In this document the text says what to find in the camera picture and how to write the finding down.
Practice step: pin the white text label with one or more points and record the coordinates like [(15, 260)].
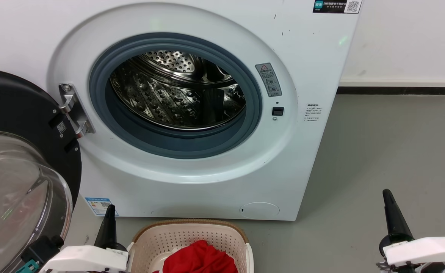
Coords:
[(313, 112)]

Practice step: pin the round white filter cover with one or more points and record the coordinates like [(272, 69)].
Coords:
[(259, 210)]

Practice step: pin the small QR code sticker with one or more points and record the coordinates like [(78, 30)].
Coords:
[(61, 127)]

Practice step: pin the black washer door with glass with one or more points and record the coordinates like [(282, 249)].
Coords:
[(18, 106)]

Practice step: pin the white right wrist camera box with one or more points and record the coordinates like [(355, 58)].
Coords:
[(423, 250)]

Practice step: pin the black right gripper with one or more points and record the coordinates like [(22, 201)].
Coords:
[(408, 268)]

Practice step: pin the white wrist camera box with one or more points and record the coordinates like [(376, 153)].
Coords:
[(86, 258), (423, 250)]

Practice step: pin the stainless steel washing machine drum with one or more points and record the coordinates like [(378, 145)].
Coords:
[(150, 94)]

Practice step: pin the black door latch socket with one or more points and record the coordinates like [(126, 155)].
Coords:
[(278, 111)]

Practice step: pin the grey rubber door gasket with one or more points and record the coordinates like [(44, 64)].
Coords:
[(177, 146)]

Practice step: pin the cream perforated laundry basket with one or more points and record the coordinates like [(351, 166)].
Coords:
[(177, 235)]

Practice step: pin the silver metal door hinge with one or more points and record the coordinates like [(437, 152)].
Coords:
[(74, 110)]

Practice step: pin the grey warning sticker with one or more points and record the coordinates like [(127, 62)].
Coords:
[(268, 79)]

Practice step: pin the blue energy label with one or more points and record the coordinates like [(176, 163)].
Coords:
[(97, 206)]

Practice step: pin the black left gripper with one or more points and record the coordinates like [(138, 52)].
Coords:
[(119, 248)]

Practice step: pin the red cloth garment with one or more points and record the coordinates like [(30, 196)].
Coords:
[(199, 259)]

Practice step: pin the white front-load washing machine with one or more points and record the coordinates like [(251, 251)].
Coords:
[(302, 159)]

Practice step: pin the black baseboard strip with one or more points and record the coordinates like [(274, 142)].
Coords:
[(397, 91)]

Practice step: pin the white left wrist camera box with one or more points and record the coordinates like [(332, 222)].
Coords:
[(86, 258)]

